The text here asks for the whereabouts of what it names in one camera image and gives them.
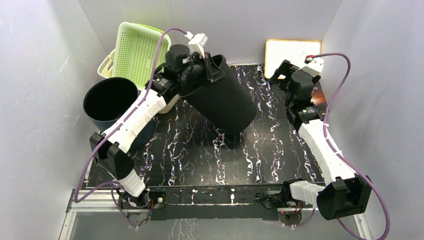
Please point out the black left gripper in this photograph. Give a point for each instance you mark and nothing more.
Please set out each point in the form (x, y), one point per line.
(213, 72)

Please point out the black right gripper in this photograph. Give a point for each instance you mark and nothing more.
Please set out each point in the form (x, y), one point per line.
(286, 69)

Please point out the black ribbed bucket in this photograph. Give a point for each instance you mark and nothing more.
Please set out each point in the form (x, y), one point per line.
(224, 103)

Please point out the white perforated strainer basket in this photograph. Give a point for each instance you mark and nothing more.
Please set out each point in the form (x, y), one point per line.
(134, 55)

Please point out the dark blue large bucket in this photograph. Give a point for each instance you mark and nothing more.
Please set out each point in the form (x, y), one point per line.
(108, 100)

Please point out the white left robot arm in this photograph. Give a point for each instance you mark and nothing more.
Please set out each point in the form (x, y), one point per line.
(111, 147)

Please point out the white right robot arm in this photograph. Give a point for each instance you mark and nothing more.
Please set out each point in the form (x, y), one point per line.
(345, 192)

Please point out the dark paperback book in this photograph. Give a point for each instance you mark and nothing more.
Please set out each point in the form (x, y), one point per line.
(318, 98)

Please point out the green plastic basin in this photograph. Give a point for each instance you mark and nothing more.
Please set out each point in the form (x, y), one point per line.
(154, 33)

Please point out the cream perforated storage basket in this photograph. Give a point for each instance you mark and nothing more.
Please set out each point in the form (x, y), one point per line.
(106, 67)

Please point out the small whiteboard wooden frame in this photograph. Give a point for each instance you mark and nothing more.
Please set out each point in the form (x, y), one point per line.
(295, 51)

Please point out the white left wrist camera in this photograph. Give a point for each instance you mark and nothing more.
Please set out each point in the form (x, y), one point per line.
(196, 43)

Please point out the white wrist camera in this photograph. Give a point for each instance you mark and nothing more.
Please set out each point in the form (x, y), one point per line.
(313, 65)
(196, 43)

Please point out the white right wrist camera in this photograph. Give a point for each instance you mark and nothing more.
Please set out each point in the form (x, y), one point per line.
(313, 65)

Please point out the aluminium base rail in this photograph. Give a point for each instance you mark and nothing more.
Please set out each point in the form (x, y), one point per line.
(204, 212)

